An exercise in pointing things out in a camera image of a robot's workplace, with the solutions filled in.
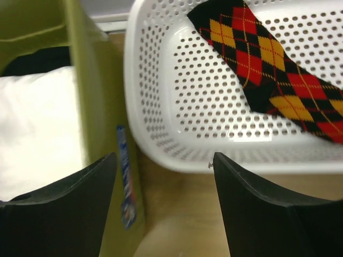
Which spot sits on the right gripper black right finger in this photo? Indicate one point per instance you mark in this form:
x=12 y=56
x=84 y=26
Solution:
x=262 y=218

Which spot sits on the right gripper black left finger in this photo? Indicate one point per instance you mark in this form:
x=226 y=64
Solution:
x=64 y=218

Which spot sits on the blue label sticker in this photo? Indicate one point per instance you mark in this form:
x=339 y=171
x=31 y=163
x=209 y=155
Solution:
x=128 y=206

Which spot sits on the green plastic bin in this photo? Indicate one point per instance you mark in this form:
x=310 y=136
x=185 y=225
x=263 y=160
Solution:
x=28 y=26

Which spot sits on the white perforated basket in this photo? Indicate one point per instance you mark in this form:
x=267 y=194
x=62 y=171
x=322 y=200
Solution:
x=184 y=103

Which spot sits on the white folded cloth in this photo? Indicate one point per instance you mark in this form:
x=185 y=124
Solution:
x=41 y=133

